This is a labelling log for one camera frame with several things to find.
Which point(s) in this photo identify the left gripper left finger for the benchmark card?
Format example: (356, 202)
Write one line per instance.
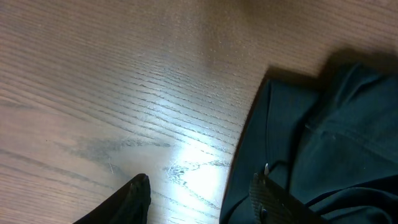
(128, 205)

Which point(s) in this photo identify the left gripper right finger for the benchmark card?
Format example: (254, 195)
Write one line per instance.
(273, 205)

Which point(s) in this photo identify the black polo shirt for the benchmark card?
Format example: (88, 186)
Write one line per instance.
(334, 151)

